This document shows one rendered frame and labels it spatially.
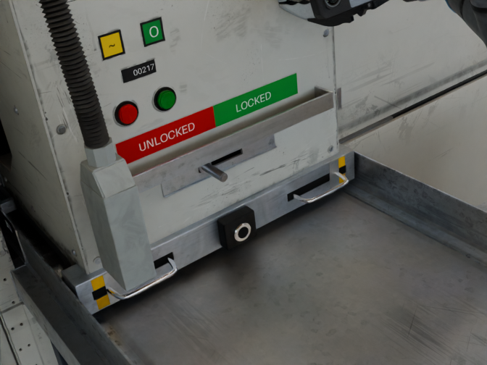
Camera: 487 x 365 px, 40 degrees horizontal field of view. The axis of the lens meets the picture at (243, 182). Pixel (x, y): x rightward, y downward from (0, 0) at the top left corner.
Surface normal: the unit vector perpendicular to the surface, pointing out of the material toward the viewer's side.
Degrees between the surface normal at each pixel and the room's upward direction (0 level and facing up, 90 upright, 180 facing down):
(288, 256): 0
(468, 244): 0
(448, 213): 90
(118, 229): 90
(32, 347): 90
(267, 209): 90
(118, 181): 61
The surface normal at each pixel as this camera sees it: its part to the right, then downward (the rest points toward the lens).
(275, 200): 0.59, 0.36
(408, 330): -0.11, -0.85
